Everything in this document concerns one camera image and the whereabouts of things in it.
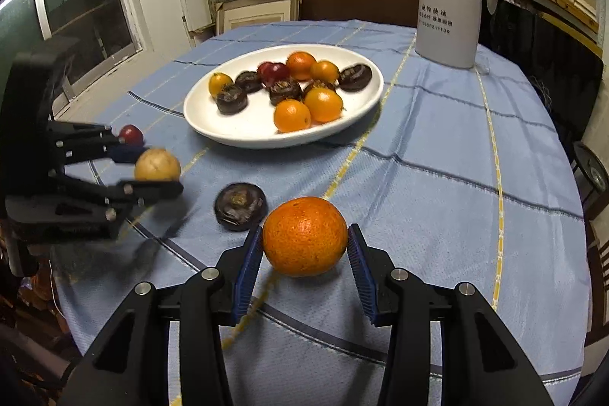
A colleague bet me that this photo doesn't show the large dark water chestnut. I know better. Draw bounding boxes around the large dark water chestnut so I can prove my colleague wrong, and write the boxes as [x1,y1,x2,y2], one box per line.
[214,182,267,231]

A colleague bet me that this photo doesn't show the dark red tomato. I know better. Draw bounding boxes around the dark red tomato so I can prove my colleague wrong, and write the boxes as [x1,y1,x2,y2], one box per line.
[258,62,290,88]
[118,125,144,146]

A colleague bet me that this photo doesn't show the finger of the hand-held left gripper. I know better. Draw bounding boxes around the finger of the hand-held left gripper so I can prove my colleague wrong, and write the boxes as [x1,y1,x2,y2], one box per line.
[6,178,184,241]
[48,123,144,176]

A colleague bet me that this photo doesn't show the wooden slatted chair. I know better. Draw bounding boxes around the wooden slatted chair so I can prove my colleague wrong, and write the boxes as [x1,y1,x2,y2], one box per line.
[584,206,609,342]

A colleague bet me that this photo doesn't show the small yellow-orange kumquat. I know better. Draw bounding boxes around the small yellow-orange kumquat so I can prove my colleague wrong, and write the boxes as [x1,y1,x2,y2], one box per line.
[209,73,234,98]

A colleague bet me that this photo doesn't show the beige round fruit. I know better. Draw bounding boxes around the beige round fruit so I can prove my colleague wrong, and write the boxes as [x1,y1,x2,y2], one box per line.
[134,149,182,183]

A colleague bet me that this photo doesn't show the blue checked tablecloth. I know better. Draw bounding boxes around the blue checked tablecloth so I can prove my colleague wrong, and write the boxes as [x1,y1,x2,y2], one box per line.
[50,20,593,406]

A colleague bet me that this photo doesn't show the black chair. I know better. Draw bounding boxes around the black chair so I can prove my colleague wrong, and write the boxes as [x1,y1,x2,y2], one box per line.
[478,0,607,141]

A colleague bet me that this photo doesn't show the large orange mandarin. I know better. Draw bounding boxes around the large orange mandarin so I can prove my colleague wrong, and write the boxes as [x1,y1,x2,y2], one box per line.
[263,197,348,278]

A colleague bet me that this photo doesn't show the white plate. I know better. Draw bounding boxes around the white plate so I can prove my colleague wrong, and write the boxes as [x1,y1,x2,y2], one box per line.
[183,45,384,149]

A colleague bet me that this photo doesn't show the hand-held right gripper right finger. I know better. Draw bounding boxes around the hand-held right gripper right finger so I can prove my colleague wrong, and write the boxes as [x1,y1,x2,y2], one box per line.
[347,223,555,406]

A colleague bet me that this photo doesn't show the brown chair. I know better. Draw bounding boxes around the brown chair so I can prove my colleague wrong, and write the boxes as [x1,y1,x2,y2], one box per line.
[300,0,422,29]

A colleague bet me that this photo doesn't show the yellow tomato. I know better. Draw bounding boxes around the yellow tomato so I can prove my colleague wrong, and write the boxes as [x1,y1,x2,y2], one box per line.
[304,87,344,123]

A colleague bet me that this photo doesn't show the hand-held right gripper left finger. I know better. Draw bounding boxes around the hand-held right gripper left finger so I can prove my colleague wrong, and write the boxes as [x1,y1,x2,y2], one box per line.
[59,224,265,406]

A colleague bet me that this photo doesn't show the small orange kumquat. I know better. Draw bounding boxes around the small orange kumquat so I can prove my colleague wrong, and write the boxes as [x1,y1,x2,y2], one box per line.
[310,60,340,84]

